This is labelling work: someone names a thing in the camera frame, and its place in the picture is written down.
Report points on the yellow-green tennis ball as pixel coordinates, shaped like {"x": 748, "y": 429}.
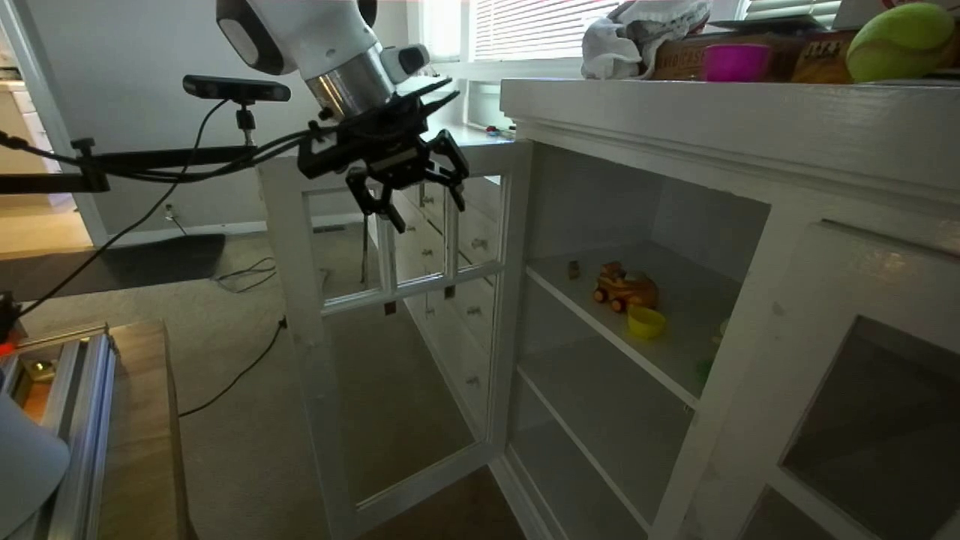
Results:
{"x": 900, "y": 43}

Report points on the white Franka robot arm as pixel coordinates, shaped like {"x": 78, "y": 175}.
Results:
{"x": 301, "y": 34}

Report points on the pink plastic cup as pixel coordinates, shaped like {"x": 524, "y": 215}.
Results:
{"x": 737, "y": 61}

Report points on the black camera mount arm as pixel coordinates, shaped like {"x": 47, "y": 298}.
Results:
{"x": 152, "y": 161}

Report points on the white window blinds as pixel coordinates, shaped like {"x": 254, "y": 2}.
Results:
{"x": 541, "y": 26}

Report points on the yellow toy cup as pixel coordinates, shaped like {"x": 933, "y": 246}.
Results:
{"x": 647, "y": 322}

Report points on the aluminium rail with green light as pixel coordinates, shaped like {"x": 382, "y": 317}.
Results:
{"x": 78, "y": 429}

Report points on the orange toy truck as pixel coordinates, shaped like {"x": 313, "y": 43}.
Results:
{"x": 626, "y": 289}

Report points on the black floor mat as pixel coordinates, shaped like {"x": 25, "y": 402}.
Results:
{"x": 166, "y": 262}

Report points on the white glass-paned cabinet door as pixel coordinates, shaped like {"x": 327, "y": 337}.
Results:
{"x": 301, "y": 330}
{"x": 731, "y": 400}

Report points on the grey crumpled towel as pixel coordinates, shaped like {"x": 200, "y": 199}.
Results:
{"x": 626, "y": 41}

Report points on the wooden table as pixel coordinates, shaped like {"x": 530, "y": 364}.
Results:
{"x": 139, "y": 438}

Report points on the white wooden cabinet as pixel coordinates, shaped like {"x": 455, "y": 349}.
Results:
{"x": 699, "y": 131}

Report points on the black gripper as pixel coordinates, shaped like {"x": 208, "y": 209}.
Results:
{"x": 384, "y": 144}

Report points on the black bar-shaped camera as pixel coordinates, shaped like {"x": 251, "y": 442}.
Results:
{"x": 235, "y": 88}

